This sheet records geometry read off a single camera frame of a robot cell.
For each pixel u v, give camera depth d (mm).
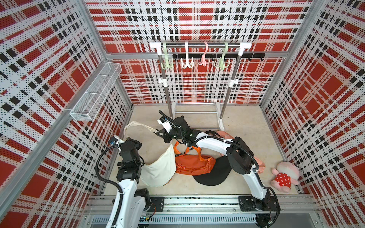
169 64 725
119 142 658
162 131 762
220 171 765
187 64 718
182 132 677
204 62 687
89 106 937
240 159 530
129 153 563
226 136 950
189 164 836
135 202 597
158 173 787
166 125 747
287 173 782
